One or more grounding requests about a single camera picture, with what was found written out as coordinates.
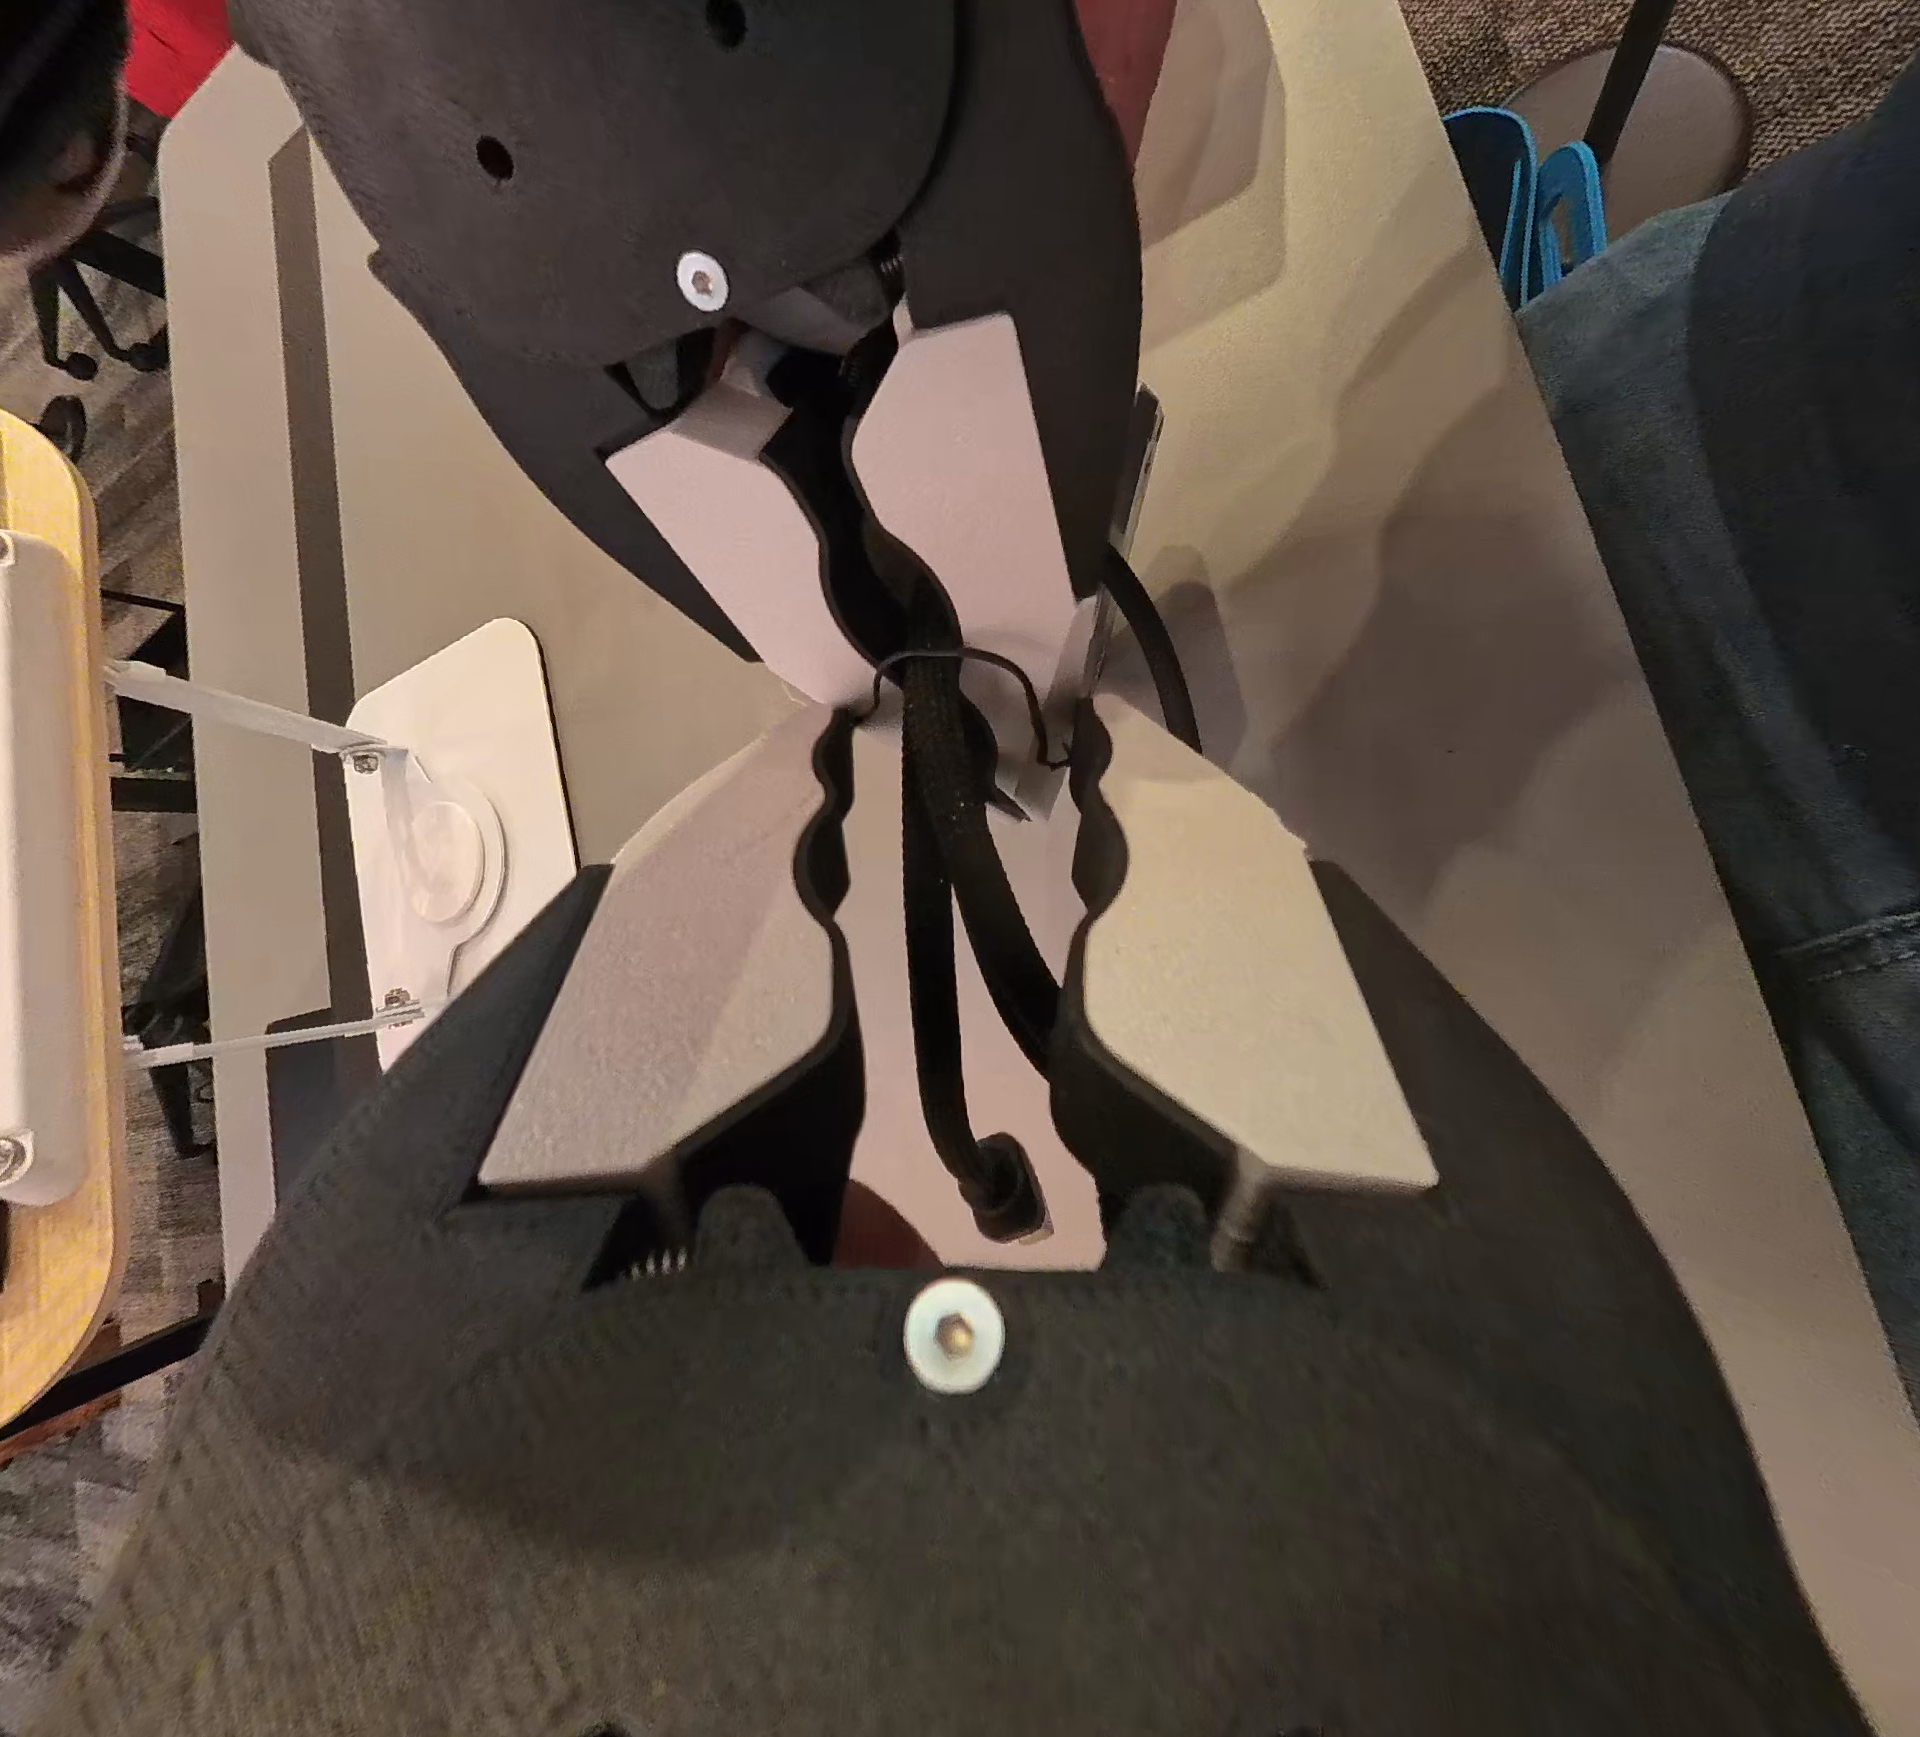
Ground grey metal hub adapter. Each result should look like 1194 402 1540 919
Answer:
1035 384 1169 823

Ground black thread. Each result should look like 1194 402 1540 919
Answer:
869 647 1073 775

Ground blue bag straps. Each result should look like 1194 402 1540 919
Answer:
1438 103 1618 309

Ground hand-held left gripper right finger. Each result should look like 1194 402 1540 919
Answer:
1051 695 1444 1197

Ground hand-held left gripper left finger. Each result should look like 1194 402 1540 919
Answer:
479 702 869 1207

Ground wooden-armed white desk stand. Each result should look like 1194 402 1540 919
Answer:
0 406 583 1434

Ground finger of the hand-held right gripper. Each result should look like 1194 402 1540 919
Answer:
842 301 1113 717
603 332 904 717

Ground person's blue jeans leg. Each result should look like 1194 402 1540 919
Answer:
1518 192 1920 1415

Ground black braided adapter cable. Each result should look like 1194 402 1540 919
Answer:
887 534 1206 1248

